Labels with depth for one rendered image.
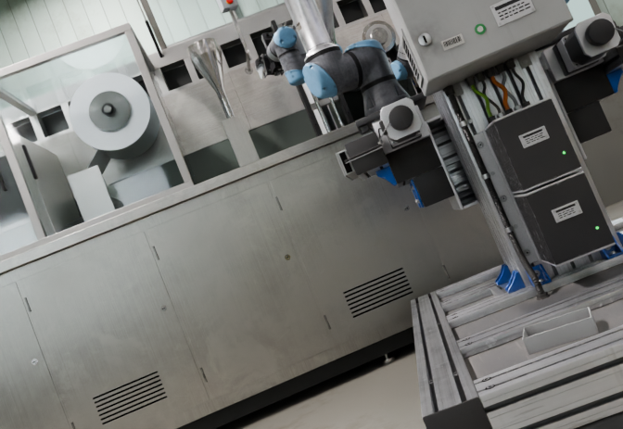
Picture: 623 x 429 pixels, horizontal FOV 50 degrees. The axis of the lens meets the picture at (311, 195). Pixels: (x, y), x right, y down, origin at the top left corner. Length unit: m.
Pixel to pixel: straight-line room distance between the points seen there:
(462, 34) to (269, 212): 1.22
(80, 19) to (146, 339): 3.51
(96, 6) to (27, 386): 3.54
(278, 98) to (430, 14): 1.73
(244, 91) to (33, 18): 2.90
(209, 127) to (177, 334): 1.08
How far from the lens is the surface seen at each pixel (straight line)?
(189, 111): 3.19
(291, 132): 3.15
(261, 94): 3.19
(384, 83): 2.05
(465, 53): 1.53
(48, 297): 2.62
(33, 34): 5.76
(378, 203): 2.54
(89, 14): 5.58
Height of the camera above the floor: 0.53
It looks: 4 degrees up
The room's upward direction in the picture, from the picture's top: 22 degrees counter-clockwise
